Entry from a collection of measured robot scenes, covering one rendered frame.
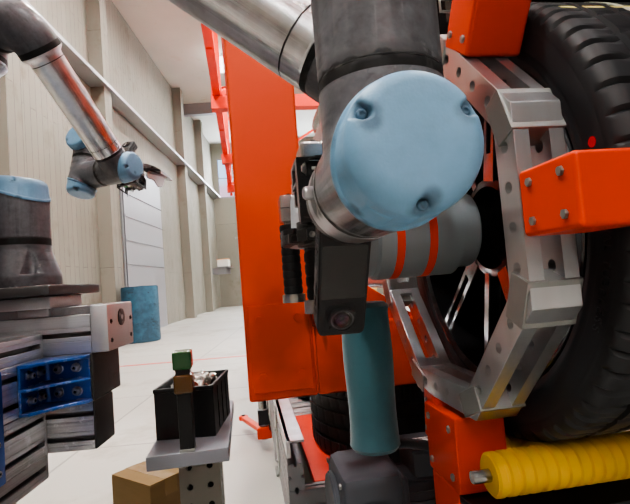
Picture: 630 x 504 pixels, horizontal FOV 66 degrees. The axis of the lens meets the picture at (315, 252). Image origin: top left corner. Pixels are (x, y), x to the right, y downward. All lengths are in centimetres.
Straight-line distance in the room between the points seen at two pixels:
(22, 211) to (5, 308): 19
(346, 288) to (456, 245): 34
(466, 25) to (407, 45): 41
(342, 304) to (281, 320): 70
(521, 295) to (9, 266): 90
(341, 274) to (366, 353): 44
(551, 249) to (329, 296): 27
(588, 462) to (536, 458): 7
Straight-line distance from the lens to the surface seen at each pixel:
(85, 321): 103
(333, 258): 41
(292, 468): 132
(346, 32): 29
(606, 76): 62
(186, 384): 109
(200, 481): 136
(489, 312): 87
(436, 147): 25
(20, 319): 109
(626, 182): 52
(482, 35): 69
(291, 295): 90
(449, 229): 74
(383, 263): 72
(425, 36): 30
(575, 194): 49
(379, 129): 24
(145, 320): 833
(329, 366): 117
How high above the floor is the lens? 79
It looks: 3 degrees up
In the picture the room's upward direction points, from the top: 5 degrees counter-clockwise
